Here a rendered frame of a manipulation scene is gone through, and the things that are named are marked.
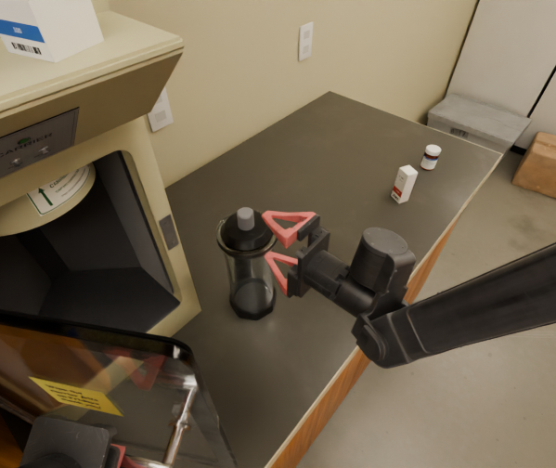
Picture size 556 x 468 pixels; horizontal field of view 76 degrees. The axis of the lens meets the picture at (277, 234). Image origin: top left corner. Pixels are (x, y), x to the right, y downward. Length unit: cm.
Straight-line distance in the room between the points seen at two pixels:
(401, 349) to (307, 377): 32
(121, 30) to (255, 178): 77
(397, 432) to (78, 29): 166
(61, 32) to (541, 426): 198
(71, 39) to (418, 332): 41
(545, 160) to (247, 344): 252
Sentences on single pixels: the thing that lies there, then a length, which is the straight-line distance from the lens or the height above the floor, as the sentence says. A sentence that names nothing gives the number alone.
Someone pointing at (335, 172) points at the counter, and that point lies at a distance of 113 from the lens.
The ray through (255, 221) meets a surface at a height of 118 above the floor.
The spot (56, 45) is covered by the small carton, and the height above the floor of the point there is 152.
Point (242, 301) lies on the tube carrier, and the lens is 72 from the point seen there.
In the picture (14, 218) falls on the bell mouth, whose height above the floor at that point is 133.
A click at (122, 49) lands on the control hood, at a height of 151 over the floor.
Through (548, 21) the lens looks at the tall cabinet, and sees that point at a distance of 309.
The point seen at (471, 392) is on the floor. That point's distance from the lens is 191.
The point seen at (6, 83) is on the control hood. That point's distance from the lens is 31.
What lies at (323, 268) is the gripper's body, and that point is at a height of 122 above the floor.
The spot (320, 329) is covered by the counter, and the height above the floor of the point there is 94.
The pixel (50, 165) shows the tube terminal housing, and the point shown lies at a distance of 45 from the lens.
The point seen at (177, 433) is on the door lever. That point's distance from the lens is 43.
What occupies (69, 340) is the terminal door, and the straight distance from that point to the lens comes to 29.
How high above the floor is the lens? 161
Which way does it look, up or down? 47 degrees down
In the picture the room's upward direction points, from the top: straight up
